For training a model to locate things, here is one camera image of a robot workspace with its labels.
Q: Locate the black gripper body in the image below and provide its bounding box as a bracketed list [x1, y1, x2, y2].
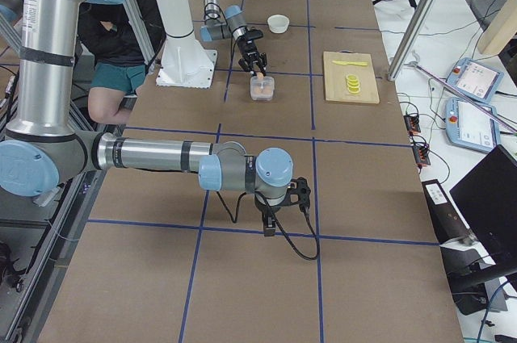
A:
[258, 202, 276, 236]
[237, 34, 261, 67]

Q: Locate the clear plastic egg box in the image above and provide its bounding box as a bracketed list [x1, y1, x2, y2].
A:
[250, 76, 275, 101]

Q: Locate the black device box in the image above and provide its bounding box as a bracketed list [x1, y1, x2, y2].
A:
[422, 179, 475, 245]

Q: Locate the white ceramic bowl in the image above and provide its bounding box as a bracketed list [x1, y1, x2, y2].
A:
[267, 14, 290, 34]

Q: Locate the bamboo cutting board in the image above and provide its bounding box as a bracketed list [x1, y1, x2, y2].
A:
[323, 52, 380, 104]

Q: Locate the yellow plastic knife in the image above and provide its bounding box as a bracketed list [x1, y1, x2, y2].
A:
[332, 60, 368, 67]

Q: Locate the seated person in black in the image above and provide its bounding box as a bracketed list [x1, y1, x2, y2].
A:
[78, 2, 146, 125]

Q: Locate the grabber reaching stick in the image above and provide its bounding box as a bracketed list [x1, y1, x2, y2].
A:
[406, 61, 516, 136]

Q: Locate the orange black circuit module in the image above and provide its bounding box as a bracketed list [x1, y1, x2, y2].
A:
[404, 115, 421, 135]
[412, 142, 431, 168]

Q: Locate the blue teach pendant far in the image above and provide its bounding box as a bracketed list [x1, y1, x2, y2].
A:
[446, 57, 504, 104]

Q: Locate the blue teach pendant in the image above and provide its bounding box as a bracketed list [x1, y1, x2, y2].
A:
[445, 98, 502, 153]
[446, 57, 504, 104]

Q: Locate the blue teach pendant near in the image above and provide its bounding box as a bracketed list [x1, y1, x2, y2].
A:
[445, 98, 502, 153]

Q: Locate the black monitor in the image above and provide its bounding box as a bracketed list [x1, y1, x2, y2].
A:
[450, 144, 516, 258]

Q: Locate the black camera cable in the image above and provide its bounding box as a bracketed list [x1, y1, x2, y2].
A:
[216, 191, 320, 260]

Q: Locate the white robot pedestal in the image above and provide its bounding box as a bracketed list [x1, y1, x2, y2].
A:
[157, 0, 217, 89]

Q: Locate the aluminium frame post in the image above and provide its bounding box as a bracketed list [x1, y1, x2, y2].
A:
[387, 0, 434, 81]

